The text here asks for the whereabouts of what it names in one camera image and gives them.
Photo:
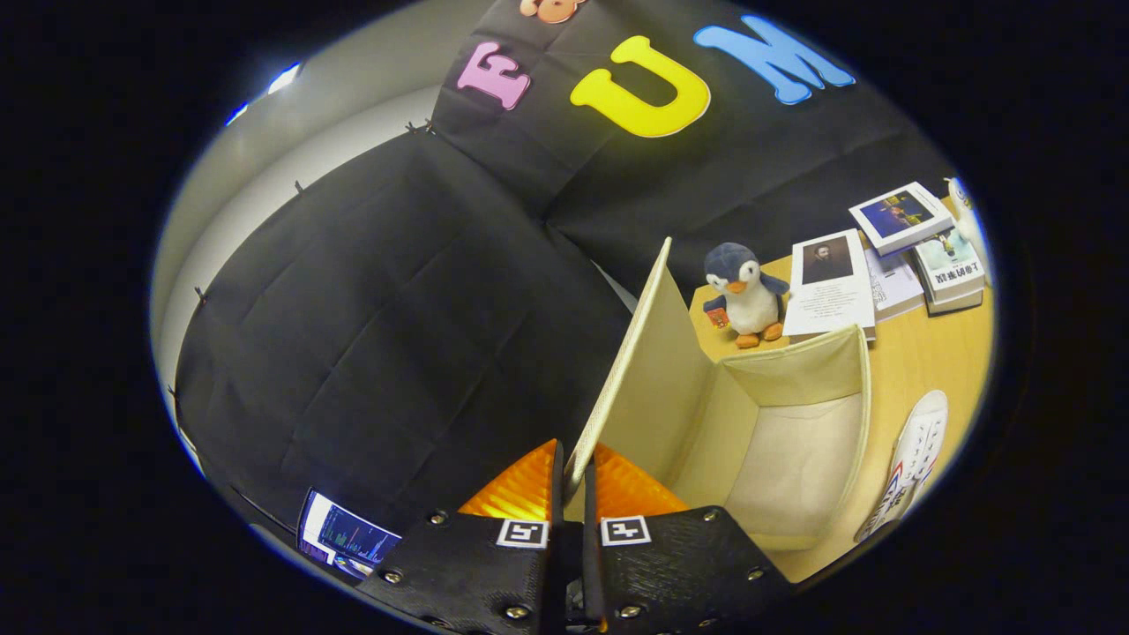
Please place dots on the thin white text booklet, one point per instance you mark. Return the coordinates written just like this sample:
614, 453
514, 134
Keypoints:
891, 282

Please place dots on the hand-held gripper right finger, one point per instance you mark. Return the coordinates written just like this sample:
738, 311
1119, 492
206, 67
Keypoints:
679, 573

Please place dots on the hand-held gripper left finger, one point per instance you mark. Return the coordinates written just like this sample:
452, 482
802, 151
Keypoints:
476, 573

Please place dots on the navy and white penguin plush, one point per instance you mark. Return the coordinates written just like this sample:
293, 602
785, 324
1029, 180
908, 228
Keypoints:
748, 300

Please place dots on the beige fabric storage box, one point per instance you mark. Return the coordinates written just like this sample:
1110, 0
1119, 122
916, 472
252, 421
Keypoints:
794, 459

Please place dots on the thick book with pale cover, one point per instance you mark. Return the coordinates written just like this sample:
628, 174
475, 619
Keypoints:
948, 265

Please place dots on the white canvas shoe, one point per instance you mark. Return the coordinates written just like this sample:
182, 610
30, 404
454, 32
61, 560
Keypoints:
917, 450

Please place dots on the white duck plush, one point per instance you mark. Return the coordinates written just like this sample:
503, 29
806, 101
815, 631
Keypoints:
966, 220

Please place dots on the computer monitor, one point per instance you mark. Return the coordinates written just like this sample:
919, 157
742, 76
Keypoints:
348, 534

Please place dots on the thick white book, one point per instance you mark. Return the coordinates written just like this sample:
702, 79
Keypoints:
957, 304

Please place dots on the book with portrait cover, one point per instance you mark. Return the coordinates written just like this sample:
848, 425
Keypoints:
829, 300

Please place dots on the book with blue picture cover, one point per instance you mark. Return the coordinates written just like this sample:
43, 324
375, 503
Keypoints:
900, 216

